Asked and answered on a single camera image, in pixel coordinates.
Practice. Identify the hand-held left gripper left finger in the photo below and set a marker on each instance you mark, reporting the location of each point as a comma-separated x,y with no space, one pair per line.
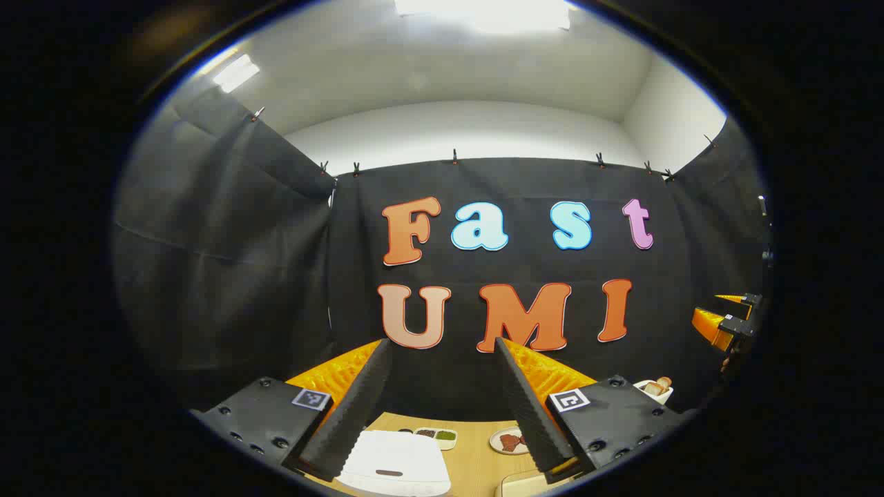
349,414

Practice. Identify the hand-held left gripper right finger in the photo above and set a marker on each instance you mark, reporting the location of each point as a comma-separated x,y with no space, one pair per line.
532,414

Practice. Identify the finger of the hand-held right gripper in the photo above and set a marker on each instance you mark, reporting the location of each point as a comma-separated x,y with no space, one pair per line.
711,328
742,299

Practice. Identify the white rice cooker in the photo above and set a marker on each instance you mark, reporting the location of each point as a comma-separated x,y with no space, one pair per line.
394,455

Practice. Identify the brown meat piece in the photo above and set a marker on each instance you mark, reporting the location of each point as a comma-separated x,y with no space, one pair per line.
518,440
505,443

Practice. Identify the white oval plate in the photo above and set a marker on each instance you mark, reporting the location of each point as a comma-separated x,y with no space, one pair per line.
494,442

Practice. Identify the toast bread slice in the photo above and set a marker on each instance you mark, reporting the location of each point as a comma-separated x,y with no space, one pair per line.
665,382
652,388

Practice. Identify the white toaster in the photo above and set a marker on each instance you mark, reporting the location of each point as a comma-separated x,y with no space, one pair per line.
656,397

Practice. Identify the small divided sauce dish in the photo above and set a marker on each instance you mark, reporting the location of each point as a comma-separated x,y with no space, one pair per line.
442,436

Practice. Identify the black backdrop cloth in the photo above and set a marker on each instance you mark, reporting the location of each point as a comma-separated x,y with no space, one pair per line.
290,276

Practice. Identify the row of black cloth clips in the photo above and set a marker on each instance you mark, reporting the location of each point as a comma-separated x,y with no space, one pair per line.
454,157

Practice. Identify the ceiling light panel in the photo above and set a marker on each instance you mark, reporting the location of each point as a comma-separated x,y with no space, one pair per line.
236,72
483,14

